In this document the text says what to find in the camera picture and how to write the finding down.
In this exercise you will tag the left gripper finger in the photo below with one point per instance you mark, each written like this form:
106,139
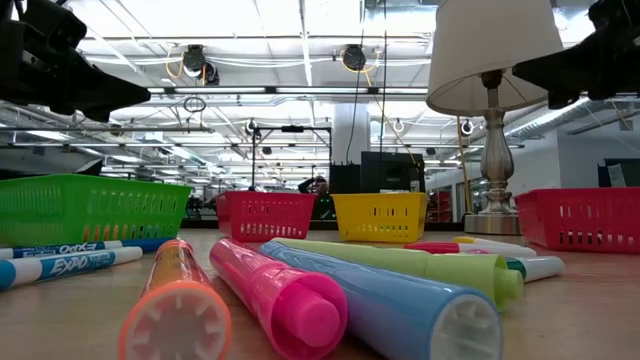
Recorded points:
100,99
100,80

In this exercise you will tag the green plastic basket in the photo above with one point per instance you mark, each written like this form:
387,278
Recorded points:
100,186

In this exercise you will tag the black cabinet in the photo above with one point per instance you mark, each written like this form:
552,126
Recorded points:
347,182

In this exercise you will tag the dark wall screen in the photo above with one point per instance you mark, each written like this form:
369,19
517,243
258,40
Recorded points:
605,172

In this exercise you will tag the light blue Expo marker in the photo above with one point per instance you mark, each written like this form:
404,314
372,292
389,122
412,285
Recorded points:
75,265

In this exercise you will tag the red plastic basket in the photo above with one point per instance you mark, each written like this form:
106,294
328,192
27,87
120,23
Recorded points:
265,199
575,197

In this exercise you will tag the black monitor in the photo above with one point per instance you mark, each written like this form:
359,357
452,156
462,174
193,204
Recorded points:
392,172

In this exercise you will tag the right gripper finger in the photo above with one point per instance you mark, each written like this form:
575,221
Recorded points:
560,65
565,82

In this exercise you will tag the table lamp white shade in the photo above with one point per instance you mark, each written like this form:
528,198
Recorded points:
495,160

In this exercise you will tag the light green fat highlighter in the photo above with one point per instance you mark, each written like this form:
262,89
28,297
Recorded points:
400,262

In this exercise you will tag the dark blue Expo marker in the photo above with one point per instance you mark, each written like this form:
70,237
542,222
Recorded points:
150,245

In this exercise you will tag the person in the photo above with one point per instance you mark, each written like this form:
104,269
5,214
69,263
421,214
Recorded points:
317,187

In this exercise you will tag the red storage shelf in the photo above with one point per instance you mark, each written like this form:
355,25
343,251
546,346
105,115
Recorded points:
442,210

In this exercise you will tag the pink fat highlighter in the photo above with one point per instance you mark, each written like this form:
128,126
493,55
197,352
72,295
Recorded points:
280,295

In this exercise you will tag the black metal rig frame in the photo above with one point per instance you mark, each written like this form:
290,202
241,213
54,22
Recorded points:
292,128

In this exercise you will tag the blue fat highlighter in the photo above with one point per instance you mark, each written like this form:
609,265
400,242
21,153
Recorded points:
390,305

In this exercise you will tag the silver ventilation duct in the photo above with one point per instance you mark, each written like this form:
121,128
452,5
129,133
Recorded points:
550,120

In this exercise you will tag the orange fat highlighter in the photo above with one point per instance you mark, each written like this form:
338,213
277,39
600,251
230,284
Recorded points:
170,270

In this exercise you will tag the red-cap Sharpie marker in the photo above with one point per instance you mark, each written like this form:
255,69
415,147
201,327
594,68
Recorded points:
435,248

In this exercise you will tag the teal-cap Sharpie marker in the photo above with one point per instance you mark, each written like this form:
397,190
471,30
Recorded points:
542,267

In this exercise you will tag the yellow-cap Sharpie marker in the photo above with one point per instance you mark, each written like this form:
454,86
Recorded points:
462,240

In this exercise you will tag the yellow plastic basket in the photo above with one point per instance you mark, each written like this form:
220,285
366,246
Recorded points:
380,200

